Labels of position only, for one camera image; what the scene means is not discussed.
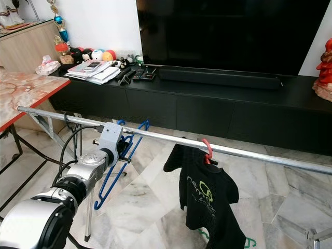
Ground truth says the blue plastic hanger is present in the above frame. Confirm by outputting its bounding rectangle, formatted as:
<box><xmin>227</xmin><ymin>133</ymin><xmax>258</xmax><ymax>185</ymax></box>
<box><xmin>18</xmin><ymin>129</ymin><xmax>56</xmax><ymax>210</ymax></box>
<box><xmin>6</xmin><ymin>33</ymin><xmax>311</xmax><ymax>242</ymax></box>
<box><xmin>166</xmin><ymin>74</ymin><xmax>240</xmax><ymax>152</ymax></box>
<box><xmin>93</xmin><ymin>120</ymin><xmax>150</xmax><ymax>211</ymax></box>

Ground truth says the red figurine on stone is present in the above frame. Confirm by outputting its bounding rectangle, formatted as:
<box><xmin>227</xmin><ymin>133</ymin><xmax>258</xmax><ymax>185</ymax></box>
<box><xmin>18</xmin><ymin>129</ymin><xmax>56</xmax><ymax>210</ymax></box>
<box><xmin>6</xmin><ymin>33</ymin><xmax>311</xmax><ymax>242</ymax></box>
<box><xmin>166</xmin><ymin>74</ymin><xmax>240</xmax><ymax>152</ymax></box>
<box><xmin>313</xmin><ymin>39</ymin><xmax>332</xmax><ymax>102</ymax></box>

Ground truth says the pink white magazine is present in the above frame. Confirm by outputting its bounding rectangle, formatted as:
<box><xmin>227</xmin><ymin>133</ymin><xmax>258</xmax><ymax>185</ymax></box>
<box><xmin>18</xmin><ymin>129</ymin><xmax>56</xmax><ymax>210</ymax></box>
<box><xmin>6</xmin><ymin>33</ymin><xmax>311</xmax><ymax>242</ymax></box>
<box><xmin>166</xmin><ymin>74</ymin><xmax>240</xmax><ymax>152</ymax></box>
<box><xmin>70</xmin><ymin>61</ymin><xmax>112</xmax><ymax>76</ymax></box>

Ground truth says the orange red toy ball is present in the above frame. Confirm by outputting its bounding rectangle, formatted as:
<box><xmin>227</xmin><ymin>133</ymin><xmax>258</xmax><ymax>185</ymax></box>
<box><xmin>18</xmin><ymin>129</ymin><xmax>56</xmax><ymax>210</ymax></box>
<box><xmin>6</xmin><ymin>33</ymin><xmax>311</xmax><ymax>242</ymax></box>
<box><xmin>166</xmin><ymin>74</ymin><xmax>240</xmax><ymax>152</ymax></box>
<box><xmin>102</xmin><ymin>50</ymin><xmax>116</xmax><ymax>62</ymax></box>

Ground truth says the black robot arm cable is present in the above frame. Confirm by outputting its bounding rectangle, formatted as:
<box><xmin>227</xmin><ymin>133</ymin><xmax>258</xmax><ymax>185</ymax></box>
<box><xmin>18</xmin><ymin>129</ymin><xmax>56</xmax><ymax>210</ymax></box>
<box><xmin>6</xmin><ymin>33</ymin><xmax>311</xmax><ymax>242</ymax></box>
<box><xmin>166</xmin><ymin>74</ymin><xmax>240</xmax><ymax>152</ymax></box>
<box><xmin>63</xmin><ymin>114</ymin><xmax>78</xmax><ymax>172</ymax></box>
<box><xmin>58</xmin><ymin>126</ymin><xmax>102</xmax><ymax>185</ymax></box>

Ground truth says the dark toy ball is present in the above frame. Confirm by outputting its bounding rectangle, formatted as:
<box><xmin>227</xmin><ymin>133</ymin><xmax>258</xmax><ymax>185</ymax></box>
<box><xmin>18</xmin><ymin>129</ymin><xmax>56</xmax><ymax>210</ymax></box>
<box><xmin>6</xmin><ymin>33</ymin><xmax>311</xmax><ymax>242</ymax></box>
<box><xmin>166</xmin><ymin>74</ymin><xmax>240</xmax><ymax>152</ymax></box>
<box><xmin>80</xmin><ymin>48</ymin><xmax>93</xmax><ymax>61</ymax></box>
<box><xmin>70</xmin><ymin>48</ymin><xmax>84</xmax><ymax>63</ymax></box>

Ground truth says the white paper stack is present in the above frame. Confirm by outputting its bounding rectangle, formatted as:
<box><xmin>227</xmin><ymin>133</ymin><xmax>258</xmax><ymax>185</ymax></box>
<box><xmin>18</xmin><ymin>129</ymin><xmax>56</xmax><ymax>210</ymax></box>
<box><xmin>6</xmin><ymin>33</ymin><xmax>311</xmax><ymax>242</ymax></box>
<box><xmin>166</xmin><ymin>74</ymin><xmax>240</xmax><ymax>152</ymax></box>
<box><xmin>66</xmin><ymin>61</ymin><xmax>121</xmax><ymax>85</ymax></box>

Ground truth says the gold blue trophy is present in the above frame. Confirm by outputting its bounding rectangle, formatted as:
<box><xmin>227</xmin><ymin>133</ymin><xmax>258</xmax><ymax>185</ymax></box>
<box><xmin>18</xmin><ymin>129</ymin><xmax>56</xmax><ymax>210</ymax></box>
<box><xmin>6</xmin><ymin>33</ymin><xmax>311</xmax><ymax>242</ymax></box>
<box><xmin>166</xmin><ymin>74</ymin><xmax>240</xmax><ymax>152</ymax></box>
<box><xmin>46</xmin><ymin>0</ymin><xmax>73</xmax><ymax>65</ymax></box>

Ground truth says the large black television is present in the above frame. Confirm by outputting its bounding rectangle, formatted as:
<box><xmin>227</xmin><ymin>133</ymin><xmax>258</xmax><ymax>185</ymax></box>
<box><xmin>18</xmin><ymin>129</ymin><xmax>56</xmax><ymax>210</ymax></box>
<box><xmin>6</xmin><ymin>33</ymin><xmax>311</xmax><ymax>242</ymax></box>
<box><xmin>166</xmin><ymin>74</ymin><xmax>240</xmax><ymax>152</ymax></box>
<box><xmin>136</xmin><ymin>0</ymin><xmax>332</xmax><ymax>76</ymax></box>

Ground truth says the black tv console cabinet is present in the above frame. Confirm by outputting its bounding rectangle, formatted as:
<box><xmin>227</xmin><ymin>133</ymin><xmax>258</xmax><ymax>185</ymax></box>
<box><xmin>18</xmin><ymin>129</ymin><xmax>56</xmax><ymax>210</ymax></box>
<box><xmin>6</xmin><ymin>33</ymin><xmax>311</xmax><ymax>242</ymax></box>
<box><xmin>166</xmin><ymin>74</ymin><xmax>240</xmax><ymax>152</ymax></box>
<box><xmin>49</xmin><ymin>70</ymin><xmax>332</xmax><ymax>156</ymax></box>

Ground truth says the green plastic hanger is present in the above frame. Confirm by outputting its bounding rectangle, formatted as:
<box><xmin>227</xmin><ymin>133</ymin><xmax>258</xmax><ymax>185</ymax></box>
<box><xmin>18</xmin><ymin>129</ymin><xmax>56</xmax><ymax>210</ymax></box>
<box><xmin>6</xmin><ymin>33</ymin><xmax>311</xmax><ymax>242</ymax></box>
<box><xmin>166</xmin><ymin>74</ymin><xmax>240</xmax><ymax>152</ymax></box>
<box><xmin>200</xmin><ymin>231</ymin><xmax>258</xmax><ymax>249</ymax></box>

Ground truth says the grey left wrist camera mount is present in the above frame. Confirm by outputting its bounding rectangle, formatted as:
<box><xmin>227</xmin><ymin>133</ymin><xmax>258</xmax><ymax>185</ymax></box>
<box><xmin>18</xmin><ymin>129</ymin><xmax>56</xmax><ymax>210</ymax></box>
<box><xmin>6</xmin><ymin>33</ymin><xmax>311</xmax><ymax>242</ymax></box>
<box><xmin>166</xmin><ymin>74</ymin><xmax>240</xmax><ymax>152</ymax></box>
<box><xmin>100</xmin><ymin>123</ymin><xmax>125</xmax><ymax>169</ymax></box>

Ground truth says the marble pattern folding table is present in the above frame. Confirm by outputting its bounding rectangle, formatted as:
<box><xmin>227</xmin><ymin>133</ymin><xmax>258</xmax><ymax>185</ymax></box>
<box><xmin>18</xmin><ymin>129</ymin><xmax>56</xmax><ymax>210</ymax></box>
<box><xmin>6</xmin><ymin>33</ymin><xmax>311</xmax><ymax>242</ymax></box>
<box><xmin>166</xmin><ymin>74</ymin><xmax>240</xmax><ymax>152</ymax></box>
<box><xmin>0</xmin><ymin>69</ymin><xmax>71</xmax><ymax>213</ymax></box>

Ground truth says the white figurine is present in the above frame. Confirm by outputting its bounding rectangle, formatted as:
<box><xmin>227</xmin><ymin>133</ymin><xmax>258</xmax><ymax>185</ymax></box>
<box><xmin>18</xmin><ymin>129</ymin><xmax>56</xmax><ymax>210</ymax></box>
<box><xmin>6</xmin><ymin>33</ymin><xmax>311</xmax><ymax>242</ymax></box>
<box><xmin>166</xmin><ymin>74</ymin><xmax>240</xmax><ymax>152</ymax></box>
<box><xmin>0</xmin><ymin>0</ymin><xmax>26</xmax><ymax>29</ymax></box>

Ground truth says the white blue toy ball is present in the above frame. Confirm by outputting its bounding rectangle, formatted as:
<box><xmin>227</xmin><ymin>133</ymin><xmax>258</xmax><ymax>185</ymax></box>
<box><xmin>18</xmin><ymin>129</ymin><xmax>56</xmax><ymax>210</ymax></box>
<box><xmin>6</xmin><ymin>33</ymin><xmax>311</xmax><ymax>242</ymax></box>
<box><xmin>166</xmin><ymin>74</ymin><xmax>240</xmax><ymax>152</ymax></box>
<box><xmin>91</xmin><ymin>48</ymin><xmax>104</xmax><ymax>61</ymax></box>

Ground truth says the pink tissue pack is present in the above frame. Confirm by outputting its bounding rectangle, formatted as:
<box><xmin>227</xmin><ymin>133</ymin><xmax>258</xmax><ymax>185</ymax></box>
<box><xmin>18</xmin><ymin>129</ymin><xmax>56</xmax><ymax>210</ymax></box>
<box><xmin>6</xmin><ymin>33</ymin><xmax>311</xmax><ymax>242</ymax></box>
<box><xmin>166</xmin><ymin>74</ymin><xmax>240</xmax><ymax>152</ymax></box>
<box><xmin>35</xmin><ymin>54</ymin><xmax>61</xmax><ymax>76</ymax></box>

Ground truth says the silver metal clothes rack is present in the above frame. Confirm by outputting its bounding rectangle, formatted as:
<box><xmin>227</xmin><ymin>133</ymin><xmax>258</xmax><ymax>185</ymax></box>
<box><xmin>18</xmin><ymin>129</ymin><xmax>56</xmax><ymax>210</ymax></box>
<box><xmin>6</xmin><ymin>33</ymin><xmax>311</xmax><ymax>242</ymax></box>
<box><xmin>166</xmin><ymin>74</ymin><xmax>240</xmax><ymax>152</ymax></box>
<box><xmin>17</xmin><ymin>106</ymin><xmax>332</xmax><ymax>249</ymax></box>

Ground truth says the black soundbar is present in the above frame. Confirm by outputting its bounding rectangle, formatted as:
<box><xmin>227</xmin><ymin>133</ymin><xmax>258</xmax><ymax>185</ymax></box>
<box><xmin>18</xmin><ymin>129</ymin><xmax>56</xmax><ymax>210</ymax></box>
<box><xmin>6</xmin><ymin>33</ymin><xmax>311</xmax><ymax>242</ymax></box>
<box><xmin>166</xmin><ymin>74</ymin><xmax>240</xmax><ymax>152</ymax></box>
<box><xmin>158</xmin><ymin>67</ymin><xmax>282</xmax><ymax>90</ymax></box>

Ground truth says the small black white toy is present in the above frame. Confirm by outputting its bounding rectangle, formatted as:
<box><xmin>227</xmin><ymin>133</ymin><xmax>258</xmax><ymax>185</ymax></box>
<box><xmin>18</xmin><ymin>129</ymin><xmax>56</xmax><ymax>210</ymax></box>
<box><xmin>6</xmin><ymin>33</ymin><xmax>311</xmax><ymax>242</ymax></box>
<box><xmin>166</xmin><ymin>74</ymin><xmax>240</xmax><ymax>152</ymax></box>
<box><xmin>115</xmin><ymin>59</ymin><xmax>131</xmax><ymax>70</ymax></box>

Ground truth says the black t-shirt with green print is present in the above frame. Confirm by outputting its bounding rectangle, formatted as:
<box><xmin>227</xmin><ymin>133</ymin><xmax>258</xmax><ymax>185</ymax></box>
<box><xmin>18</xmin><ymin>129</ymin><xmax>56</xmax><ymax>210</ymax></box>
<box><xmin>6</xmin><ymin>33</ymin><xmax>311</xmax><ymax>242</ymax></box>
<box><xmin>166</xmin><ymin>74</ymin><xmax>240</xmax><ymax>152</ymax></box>
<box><xmin>163</xmin><ymin>144</ymin><xmax>247</xmax><ymax>249</ymax></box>

